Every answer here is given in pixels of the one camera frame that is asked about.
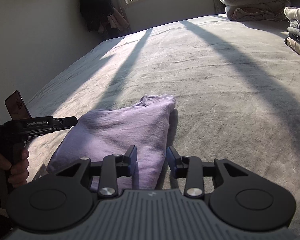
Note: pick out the folded cream garment top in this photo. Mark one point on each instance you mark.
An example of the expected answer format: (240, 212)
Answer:
(292, 13)

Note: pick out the person left hand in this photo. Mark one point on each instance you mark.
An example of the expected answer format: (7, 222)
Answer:
(18, 172)

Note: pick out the purple pants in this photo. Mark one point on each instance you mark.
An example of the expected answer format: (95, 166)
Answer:
(99, 133)

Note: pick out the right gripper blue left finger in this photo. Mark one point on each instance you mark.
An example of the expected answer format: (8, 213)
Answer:
(113, 167)

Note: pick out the folded grey garment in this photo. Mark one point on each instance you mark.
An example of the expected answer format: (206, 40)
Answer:
(294, 29)

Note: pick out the hanging dark clothes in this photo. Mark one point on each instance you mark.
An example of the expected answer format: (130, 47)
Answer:
(104, 17)

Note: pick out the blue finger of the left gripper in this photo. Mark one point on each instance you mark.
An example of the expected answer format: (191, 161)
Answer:
(36, 127)

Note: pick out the folded beige garment bottom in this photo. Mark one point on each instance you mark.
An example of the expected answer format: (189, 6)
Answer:
(293, 45)

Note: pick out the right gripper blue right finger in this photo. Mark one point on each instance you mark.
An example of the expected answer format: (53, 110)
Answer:
(189, 168)

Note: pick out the dark phone on stand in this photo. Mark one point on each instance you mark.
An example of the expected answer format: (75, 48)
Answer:
(16, 106)

